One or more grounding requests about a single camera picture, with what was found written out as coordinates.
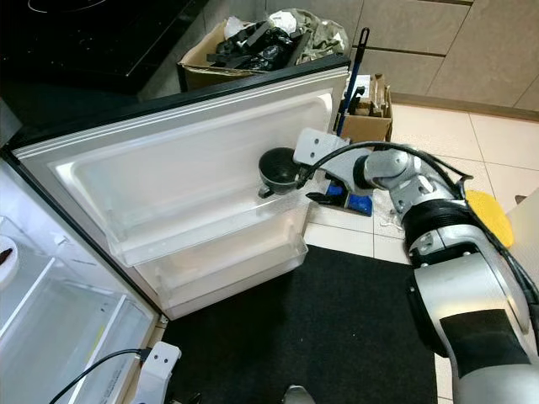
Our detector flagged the large grey fridge door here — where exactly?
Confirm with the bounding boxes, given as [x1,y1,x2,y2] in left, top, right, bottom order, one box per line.
[8,52,353,321]

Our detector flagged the small cardboard box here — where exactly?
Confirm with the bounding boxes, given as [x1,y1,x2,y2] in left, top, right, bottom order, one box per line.
[341,74,392,142]

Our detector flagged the dark blue cup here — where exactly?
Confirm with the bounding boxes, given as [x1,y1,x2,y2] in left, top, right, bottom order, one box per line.
[259,147,304,199]

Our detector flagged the blue black flat item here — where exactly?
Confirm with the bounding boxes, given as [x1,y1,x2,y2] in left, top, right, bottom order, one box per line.
[306,183,376,218]

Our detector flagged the crumpled grey bag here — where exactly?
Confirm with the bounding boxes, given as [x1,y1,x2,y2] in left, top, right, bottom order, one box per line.
[269,8,350,60]

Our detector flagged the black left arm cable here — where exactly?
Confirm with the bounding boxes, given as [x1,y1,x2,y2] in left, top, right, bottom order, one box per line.
[48,348,142,404]

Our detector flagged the white plate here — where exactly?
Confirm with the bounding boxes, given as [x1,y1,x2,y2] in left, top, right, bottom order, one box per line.
[0,244,22,287]

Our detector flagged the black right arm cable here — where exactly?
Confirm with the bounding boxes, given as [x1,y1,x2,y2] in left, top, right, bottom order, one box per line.
[303,141,539,304]

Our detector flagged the black floor mat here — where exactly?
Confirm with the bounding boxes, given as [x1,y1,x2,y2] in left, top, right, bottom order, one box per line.
[160,244,443,404]

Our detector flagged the black plastic trash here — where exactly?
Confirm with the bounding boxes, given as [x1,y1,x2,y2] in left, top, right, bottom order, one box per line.
[206,19,304,70]

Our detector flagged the white wire clips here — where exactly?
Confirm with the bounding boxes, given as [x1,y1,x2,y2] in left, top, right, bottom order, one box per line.
[379,210,407,235]

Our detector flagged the brown cardboard box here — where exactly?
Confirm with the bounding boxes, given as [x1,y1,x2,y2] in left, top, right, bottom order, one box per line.
[179,21,346,92]

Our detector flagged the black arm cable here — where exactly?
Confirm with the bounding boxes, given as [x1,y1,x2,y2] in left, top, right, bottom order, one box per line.
[48,348,142,404]
[303,141,539,304]

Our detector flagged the black blue broom handle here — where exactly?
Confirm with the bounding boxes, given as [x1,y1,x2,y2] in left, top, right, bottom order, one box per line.
[335,27,371,136]

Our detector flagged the beige kitchen cabinet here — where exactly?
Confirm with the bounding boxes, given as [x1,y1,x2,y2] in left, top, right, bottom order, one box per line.
[345,0,539,109]

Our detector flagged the grey robot leg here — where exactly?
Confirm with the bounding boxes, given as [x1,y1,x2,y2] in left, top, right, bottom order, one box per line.
[282,385,312,404]

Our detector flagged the clear fridge door shelf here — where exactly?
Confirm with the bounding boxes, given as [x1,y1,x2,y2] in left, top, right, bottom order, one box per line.
[135,240,311,319]
[109,206,308,268]

